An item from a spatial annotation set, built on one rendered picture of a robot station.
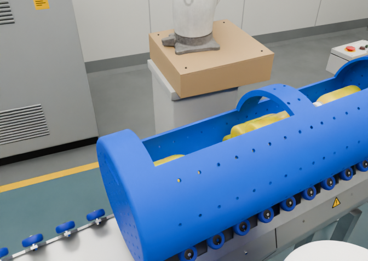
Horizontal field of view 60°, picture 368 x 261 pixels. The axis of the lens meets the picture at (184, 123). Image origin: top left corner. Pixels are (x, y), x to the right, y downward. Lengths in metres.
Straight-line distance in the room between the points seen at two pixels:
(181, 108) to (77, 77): 1.13
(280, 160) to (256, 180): 0.07
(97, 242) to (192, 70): 0.65
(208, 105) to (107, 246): 0.74
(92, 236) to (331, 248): 0.54
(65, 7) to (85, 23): 1.38
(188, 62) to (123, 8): 2.35
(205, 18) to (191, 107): 0.35
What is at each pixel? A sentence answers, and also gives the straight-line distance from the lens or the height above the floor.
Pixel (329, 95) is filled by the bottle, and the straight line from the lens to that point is 1.05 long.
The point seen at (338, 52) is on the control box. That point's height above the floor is 1.09.
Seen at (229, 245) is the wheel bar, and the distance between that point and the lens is 0.83.
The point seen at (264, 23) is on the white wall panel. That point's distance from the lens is 4.30.
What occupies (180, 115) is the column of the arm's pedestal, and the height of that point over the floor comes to 0.87.
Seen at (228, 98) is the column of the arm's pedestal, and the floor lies 0.90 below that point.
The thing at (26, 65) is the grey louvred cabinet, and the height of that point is 0.75.
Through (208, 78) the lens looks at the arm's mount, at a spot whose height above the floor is 1.06.
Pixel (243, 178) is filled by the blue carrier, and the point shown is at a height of 1.16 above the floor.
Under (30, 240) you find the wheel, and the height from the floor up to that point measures 0.98.
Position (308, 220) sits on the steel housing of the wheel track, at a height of 0.87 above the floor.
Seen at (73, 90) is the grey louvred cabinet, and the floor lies 0.52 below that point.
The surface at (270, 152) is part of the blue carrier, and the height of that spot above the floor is 1.19.
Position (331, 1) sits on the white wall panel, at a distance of 4.89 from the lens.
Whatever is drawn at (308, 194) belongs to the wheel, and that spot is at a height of 0.96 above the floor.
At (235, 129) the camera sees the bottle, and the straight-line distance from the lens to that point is 0.85.
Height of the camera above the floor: 1.62
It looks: 36 degrees down
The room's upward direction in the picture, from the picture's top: straight up
